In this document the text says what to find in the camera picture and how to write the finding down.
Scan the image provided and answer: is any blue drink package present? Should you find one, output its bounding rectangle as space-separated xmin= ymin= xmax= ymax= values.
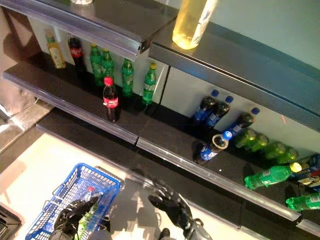
xmin=289 ymin=152 xmax=320 ymax=193

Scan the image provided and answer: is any black shelf base board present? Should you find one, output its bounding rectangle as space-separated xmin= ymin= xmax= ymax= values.
xmin=129 ymin=149 xmax=301 ymax=240
xmin=35 ymin=107 xmax=141 ymax=181

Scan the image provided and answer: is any blue plastic shopping basket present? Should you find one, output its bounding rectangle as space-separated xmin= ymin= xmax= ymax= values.
xmin=24 ymin=162 xmax=123 ymax=240

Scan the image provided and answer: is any black low display shelf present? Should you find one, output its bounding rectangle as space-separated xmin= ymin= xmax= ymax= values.
xmin=0 ymin=201 xmax=23 ymax=240

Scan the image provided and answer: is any dark marble floor ledge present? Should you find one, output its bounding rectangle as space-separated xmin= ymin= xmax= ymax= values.
xmin=0 ymin=99 xmax=55 ymax=156

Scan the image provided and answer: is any bright green drink bottle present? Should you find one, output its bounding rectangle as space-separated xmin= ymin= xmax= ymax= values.
xmin=277 ymin=147 xmax=299 ymax=165
xmin=249 ymin=134 xmax=270 ymax=153
xmin=234 ymin=128 xmax=258 ymax=149
xmin=264 ymin=141 xmax=287 ymax=160

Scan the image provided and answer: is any cola bottle red label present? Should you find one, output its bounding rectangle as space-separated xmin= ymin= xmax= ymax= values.
xmin=67 ymin=36 xmax=86 ymax=74
xmin=102 ymin=76 xmax=121 ymax=123

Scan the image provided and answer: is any green soda bottle yellow cap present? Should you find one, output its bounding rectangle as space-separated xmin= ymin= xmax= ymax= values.
xmin=89 ymin=43 xmax=104 ymax=87
xmin=100 ymin=47 xmax=115 ymax=85
xmin=243 ymin=162 xmax=303 ymax=191
xmin=141 ymin=62 xmax=158 ymax=106
xmin=121 ymin=57 xmax=135 ymax=98

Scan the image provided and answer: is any small yellow tea bottle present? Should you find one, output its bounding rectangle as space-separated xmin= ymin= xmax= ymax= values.
xmin=44 ymin=29 xmax=67 ymax=70

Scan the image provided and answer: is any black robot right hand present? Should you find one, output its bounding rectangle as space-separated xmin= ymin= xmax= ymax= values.
xmin=147 ymin=183 xmax=195 ymax=237

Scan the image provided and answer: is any small water bottle red cap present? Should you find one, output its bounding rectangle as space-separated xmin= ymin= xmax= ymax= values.
xmin=83 ymin=185 xmax=104 ymax=204

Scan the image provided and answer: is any blue label cola bottle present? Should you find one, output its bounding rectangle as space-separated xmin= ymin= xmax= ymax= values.
xmin=191 ymin=89 xmax=221 ymax=124
xmin=193 ymin=130 xmax=234 ymax=166
xmin=204 ymin=95 xmax=235 ymax=129
xmin=228 ymin=107 xmax=261 ymax=141

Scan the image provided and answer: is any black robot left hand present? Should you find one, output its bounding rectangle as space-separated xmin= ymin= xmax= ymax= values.
xmin=53 ymin=196 xmax=100 ymax=240

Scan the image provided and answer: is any black metal shelf board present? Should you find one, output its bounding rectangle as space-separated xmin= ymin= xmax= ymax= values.
xmin=136 ymin=103 xmax=320 ymax=222
xmin=0 ymin=0 xmax=180 ymax=62
xmin=148 ymin=18 xmax=320 ymax=124
xmin=1 ymin=51 xmax=141 ymax=146

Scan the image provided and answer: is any large yellow tea bottle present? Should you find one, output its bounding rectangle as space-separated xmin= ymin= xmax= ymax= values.
xmin=171 ymin=0 xmax=219 ymax=50

